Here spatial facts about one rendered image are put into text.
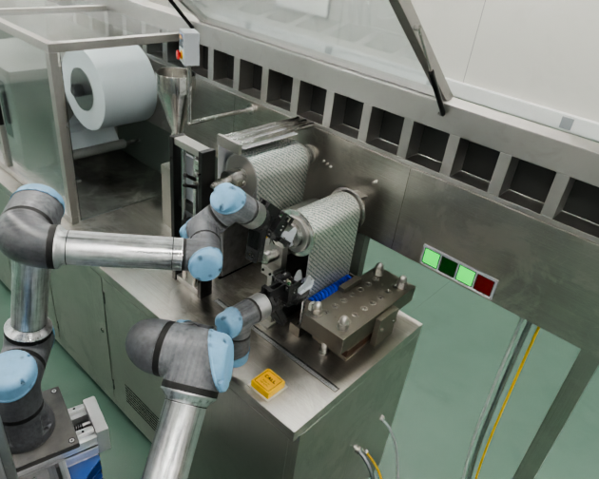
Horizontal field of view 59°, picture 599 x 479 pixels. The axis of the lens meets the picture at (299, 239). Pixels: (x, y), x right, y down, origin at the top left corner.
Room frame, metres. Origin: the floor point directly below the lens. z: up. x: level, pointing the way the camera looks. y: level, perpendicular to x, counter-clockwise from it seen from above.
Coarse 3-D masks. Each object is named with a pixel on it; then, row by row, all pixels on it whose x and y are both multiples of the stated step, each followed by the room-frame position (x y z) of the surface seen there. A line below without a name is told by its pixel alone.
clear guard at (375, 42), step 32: (192, 0) 2.04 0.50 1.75; (224, 0) 1.85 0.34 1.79; (256, 0) 1.70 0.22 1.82; (288, 0) 1.57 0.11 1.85; (320, 0) 1.45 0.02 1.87; (352, 0) 1.36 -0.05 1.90; (384, 0) 1.28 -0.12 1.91; (256, 32) 1.95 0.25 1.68; (288, 32) 1.77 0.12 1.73; (320, 32) 1.63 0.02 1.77; (352, 32) 1.51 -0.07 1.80; (384, 32) 1.40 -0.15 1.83; (352, 64) 1.69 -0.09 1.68; (384, 64) 1.56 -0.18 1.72; (416, 64) 1.44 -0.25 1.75
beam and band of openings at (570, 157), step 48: (96, 0) 2.61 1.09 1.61; (144, 0) 2.48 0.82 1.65; (240, 48) 1.99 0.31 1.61; (288, 96) 1.93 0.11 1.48; (336, 96) 1.72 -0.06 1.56; (384, 96) 1.59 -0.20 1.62; (432, 96) 1.52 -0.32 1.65; (384, 144) 1.61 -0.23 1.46; (432, 144) 1.55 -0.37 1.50; (480, 144) 1.46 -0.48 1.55; (528, 144) 1.31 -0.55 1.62; (576, 144) 1.25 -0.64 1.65; (480, 192) 1.36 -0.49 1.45; (528, 192) 1.35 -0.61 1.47; (576, 192) 1.28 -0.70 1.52
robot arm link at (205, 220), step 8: (208, 208) 1.11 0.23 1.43; (200, 216) 1.10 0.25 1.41; (208, 216) 1.09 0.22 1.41; (184, 224) 1.11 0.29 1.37; (192, 224) 1.08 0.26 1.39; (200, 224) 1.07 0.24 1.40; (208, 224) 1.07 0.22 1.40; (216, 224) 1.09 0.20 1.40; (184, 232) 1.08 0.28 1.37; (192, 232) 1.05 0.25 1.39; (216, 232) 1.06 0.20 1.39
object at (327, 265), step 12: (348, 240) 1.45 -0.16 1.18; (324, 252) 1.36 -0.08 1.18; (336, 252) 1.41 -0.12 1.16; (348, 252) 1.46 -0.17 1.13; (312, 264) 1.32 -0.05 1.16; (324, 264) 1.37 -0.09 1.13; (336, 264) 1.42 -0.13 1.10; (348, 264) 1.48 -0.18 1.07; (312, 276) 1.32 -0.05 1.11; (324, 276) 1.38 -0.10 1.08; (336, 276) 1.43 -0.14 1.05; (312, 288) 1.33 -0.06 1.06
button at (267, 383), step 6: (264, 372) 1.08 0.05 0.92; (270, 372) 1.09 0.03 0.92; (258, 378) 1.06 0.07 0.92; (264, 378) 1.06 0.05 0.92; (270, 378) 1.06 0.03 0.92; (276, 378) 1.06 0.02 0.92; (252, 384) 1.04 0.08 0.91; (258, 384) 1.04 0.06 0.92; (264, 384) 1.04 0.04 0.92; (270, 384) 1.04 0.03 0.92; (276, 384) 1.04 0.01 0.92; (282, 384) 1.05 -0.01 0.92; (258, 390) 1.03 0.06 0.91; (264, 390) 1.02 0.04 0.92; (270, 390) 1.02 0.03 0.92; (276, 390) 1.03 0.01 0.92; (264, 396) 1.01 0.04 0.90; (270, 396) 1.01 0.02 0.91
